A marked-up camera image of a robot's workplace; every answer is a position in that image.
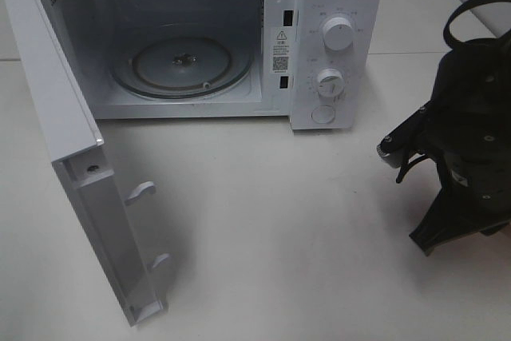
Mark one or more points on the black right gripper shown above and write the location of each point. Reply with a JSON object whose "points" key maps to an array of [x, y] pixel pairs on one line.
{"points": [[474, 196]]}

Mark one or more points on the white timer knob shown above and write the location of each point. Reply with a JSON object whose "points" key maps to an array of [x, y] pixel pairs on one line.
{"points": [[330, 83]]}

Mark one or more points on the white microwave oven body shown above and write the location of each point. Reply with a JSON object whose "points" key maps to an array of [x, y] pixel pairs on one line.
{"points": [[100, 32]]}

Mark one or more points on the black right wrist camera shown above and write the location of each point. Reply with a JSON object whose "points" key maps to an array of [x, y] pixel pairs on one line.
{"points": [[400, 143]]}

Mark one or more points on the white warning label sticker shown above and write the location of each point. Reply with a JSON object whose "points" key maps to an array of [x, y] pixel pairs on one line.
{"points": [[281, 45]]}

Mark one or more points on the upper white power knob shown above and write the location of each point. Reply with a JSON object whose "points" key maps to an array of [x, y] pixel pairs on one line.
{"points": [[337, 33]]}

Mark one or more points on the round white door button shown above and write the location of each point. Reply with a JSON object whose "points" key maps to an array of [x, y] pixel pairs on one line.
{"points": [[323, 114]]}

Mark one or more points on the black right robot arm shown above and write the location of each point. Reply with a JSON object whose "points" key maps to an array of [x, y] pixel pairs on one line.
{"points": [[466, 133]]}

